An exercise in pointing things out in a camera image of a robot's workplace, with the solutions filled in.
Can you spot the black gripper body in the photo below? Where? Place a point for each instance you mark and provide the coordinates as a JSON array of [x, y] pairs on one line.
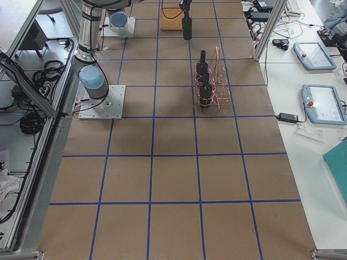
[[185, 4]]

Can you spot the dark wine bottle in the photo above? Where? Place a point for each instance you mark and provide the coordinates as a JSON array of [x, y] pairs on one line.
[[187, 26], [205, 92], [201, 66]]

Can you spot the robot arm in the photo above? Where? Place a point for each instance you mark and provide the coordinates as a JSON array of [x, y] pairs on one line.
[[117, 19], [84, 61]]

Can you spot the wooden tray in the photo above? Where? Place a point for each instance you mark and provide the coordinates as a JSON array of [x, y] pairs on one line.
[[170, 19]]

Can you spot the teach pendant far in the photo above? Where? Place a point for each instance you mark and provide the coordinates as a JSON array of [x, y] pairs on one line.
[[313, 56]]

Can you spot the teach pendant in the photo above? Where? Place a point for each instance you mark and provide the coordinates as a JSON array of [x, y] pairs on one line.
[[322, 104], [313, 56]]

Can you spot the black power adapter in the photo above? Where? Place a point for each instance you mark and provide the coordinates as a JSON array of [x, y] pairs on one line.
[[290, 118]]

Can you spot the teach pendant near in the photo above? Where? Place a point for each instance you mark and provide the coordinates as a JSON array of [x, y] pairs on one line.
[[322, 104]]

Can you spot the teal box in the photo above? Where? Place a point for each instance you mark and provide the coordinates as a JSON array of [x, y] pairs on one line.
[[336, 161]]

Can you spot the copper wire bottle basket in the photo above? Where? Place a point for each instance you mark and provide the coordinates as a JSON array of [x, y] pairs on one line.
[[220, 93]]

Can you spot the aluminium frame post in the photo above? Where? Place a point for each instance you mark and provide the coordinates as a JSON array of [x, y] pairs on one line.
[[271, 23]]

